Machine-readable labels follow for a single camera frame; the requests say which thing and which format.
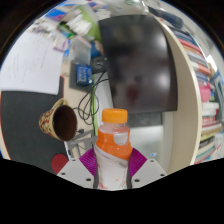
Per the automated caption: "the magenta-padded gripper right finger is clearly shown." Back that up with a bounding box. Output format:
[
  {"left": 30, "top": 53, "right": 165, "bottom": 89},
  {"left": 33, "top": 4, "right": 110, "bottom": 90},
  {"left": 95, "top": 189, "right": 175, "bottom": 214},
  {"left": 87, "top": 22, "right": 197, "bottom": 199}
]
[{"left": 126, "top": 148, "right": 168, "bottom": 190}]

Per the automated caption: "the white shelf with books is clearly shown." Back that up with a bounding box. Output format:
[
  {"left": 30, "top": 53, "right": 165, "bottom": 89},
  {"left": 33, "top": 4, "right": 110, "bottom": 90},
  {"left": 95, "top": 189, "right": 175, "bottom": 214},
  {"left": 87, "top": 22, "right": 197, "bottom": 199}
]
[{"left": 146, "top": 4, "right": 224, "bottom": 166}]

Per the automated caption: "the white paper sheet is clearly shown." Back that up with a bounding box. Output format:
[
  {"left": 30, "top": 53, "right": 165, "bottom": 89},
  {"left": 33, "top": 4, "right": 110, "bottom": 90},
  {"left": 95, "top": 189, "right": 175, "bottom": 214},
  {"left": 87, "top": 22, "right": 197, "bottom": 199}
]
[{"left": 0, "top": 31, "right": 65, "bottom": 96}]

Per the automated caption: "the clear plastic box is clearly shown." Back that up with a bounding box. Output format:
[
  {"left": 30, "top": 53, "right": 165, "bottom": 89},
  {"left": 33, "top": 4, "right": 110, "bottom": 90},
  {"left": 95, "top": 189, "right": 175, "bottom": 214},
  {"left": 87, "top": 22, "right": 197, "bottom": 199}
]
[{"left": 68, "top": 34, "right": 93, "bottom": 66}]

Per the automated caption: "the blue carton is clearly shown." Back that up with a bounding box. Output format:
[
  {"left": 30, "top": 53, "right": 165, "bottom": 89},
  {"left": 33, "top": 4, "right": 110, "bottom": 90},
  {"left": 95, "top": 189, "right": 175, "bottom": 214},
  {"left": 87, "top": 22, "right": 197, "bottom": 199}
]
[{"left": 44, "top": 6, "right": 69, "bottom": 23}]

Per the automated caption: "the dark wall panel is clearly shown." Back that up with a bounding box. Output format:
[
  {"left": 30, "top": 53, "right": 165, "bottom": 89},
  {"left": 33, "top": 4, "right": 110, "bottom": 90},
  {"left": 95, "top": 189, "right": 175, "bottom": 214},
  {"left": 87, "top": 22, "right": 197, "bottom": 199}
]
[{"left": 128, "top": 112, "right": 164, "bottom": 128}]

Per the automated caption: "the black desk mat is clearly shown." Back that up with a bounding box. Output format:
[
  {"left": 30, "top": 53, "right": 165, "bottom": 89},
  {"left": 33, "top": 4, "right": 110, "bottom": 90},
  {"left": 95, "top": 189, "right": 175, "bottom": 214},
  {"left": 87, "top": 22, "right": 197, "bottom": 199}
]
[{"left": 0, "top": 75, "right": 84, "bottom": 174}]

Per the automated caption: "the black computer monitor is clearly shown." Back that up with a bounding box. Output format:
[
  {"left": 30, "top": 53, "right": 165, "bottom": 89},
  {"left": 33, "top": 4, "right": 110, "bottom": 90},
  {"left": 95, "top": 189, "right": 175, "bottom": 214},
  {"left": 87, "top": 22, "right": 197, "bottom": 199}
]
[{"left": 97, "top": 14, "right": 179, "bottom": 115}]

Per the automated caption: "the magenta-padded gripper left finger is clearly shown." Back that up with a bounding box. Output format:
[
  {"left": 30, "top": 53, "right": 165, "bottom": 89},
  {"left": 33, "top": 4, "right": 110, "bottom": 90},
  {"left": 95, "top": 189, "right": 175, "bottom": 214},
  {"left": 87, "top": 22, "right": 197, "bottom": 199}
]
[{"left": 56, "top": 148, "right": 99, "bottom": 190}]

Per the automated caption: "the blue circuit board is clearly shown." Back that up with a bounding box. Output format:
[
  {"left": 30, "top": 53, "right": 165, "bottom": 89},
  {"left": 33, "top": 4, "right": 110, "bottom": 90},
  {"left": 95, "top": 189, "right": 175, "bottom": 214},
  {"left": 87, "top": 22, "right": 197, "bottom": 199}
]
[{"left": 75, "top": 63, "right": 94, "bottom": 86}]

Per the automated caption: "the grey metal laptop stand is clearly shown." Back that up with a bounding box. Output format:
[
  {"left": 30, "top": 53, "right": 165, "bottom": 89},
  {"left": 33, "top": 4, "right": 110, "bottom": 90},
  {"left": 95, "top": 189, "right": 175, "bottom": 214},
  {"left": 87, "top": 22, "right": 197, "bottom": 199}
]
[{"left": 64, "top": 129, "right": 99, "bottom": 161}]

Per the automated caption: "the white tissue pack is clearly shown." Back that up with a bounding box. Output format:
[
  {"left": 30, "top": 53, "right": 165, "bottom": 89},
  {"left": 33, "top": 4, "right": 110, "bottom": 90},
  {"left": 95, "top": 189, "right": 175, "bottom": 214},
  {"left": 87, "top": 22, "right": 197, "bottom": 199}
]
[{"left": 58, "top": 13, "right": 93, "bottom": 39}]

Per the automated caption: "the black cable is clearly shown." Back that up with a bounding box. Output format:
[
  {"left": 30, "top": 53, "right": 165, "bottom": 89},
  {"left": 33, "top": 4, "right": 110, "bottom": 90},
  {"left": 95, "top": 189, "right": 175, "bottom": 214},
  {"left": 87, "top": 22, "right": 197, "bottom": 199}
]
[{"left": 77, "top": 71, "right": 109, "bottom": 134}]

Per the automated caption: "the floral patterned mug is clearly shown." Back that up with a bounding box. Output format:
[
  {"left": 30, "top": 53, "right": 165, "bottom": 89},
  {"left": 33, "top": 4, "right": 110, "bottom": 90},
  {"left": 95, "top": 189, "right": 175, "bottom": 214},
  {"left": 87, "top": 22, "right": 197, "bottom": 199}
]
[{"left": 38, "top": 98, "right": 79, "bottom": 142}]

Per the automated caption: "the flat round red coaster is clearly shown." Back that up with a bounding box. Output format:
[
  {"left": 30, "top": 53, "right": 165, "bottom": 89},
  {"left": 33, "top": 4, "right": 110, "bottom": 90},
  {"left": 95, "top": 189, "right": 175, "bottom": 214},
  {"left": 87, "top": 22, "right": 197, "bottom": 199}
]
[{"left": 50, "top": 153, "right": 70, "bottom": 175}]

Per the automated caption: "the orange-capped drink bottle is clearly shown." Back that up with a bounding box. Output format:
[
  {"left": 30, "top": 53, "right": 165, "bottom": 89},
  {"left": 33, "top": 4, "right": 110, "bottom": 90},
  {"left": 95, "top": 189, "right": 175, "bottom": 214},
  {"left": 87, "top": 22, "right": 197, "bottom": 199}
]
[{"left": 93, "top": 108, "right": 134, "bottom": 192}]

